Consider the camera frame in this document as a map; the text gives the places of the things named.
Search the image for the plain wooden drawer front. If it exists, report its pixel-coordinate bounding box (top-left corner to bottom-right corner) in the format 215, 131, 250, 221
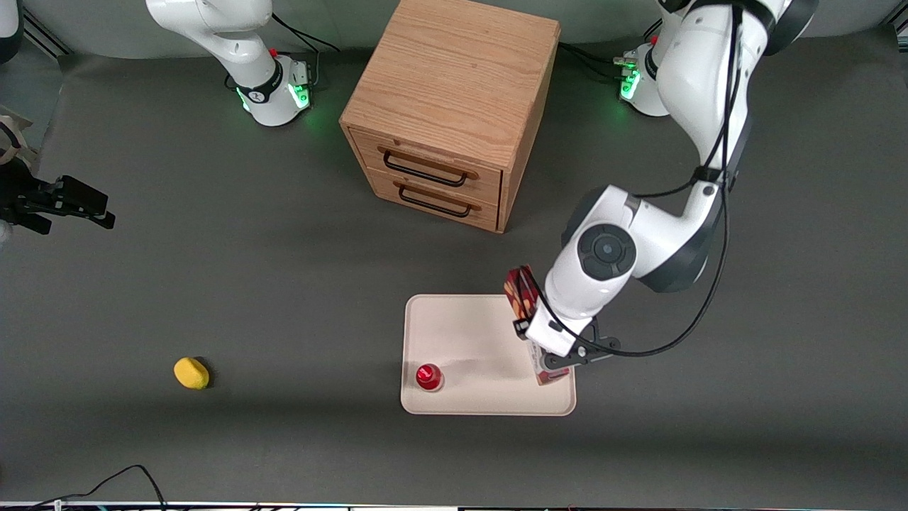
365, 168, 502, 232

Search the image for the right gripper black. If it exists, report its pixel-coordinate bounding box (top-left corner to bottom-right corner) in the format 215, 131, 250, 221
0, 165, 116, 235

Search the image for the oak wooden drawer cabinet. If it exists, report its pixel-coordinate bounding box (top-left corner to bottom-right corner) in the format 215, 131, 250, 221
339, 0, 563, 235

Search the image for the beige plastic tray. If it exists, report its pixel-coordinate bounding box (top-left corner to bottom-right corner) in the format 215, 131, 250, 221
400, 294, 577, 417

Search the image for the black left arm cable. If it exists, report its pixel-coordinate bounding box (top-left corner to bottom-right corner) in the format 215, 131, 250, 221
528, 0, 746, 359

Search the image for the short black drawer handle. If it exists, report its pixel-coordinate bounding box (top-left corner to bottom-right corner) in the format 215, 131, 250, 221
394, 180, 482, 219

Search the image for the black left base cable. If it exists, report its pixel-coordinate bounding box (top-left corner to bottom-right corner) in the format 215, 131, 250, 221
559, 43, 626, 65
566, 55, 625, 82

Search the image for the black right base cable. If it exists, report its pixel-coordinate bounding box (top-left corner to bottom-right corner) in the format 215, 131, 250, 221
272, 13, 341, 54

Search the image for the long black drawer handle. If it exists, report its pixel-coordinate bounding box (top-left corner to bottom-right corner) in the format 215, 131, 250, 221
377, 145, 480, 189

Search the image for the black cable at table edge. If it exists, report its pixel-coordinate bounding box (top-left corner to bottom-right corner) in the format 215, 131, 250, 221
21, 464, 168, 511

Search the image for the yellow sponge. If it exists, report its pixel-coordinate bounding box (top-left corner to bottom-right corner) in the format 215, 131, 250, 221
173, 357, 211, 390

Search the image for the black base cable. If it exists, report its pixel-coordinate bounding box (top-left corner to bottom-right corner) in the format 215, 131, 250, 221
559, 43, 626, 65
566, 55, 625, 82
272, 13, 341, 54

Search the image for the wooden drawer front with notch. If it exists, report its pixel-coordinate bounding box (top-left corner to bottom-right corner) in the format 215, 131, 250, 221
350, 129, 504, 207

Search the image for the red cookie box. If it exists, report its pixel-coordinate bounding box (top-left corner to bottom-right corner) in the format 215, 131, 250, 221
504, 265, 572, 386

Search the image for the dark grey table mat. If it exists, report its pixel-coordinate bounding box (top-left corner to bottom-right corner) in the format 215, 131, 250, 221
0, 28, 908, 506

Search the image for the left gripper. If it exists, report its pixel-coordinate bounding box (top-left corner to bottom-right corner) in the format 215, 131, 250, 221
514, 302, 621, 370

